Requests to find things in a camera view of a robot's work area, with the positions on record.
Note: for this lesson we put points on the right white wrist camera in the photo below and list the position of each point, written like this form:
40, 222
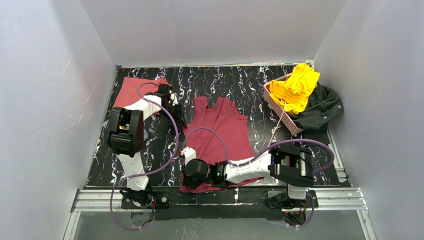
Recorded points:
188, 154

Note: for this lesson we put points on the yellow garment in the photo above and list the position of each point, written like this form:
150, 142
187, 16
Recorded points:
303, 81

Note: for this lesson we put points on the maroon garment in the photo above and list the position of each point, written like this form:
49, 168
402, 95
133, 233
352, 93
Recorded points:
217, 131

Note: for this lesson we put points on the black garment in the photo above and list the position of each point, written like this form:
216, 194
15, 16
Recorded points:
324, 105

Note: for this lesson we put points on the coral pink t-shirt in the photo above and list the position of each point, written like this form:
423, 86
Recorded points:
128, 94

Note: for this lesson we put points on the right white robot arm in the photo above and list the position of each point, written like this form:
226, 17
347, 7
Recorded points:
290, 164

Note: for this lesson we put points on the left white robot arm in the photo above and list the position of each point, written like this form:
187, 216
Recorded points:
126, 136

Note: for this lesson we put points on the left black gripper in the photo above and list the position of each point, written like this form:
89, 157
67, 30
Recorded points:
180, 113

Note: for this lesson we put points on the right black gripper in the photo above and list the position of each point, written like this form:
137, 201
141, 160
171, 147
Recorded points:
186, 180

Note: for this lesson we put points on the pink laundry basket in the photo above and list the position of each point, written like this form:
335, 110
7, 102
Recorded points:
281, 112

